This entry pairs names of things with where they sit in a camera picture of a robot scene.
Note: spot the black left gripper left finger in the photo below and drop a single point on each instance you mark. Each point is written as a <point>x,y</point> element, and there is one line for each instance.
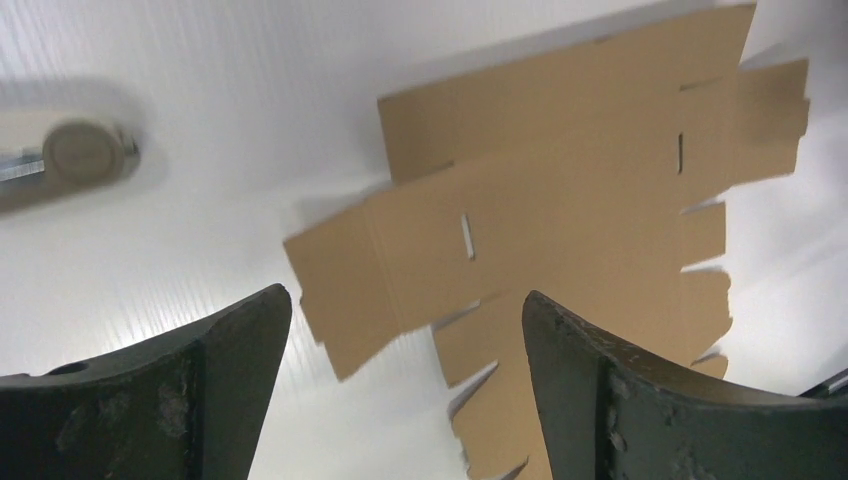
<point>189,403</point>

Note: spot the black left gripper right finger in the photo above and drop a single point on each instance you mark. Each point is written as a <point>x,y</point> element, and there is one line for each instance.
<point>609,409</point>

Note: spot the brown cardboard box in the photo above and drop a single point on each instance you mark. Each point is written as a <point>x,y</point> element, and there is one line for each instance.
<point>587,173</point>

